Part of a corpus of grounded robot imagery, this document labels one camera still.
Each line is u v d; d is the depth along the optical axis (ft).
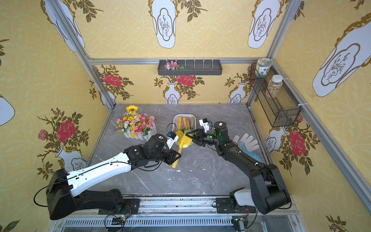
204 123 2.55
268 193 1.37
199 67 3.04
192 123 3.38
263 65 2.75
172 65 2.87
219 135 2.17
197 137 2.34
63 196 1.26
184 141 2.50
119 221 2.37
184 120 3.38
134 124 2.88
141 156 1.82
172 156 2.13
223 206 2.40
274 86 2.36
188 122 3.30
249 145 3.14
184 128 3.36
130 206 2.44
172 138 2.22
